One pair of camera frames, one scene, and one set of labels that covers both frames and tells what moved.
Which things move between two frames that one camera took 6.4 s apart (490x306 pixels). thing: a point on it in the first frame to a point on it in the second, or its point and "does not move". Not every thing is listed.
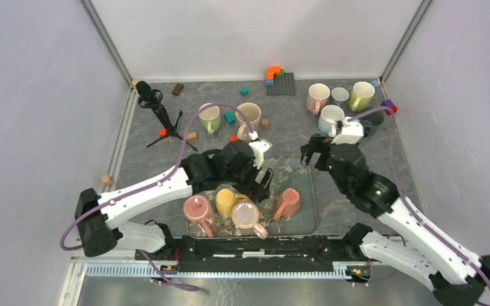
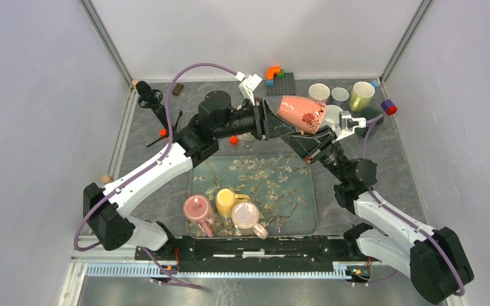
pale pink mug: x=245 y=217 does not move
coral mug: x=288 y=203 to x=304 y=114
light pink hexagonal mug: x=318 y=97 does not move
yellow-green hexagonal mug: x=360 y=97 does not move
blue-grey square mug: x=339 y=96 does not move
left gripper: x=261 y=190 to x=274 y=126
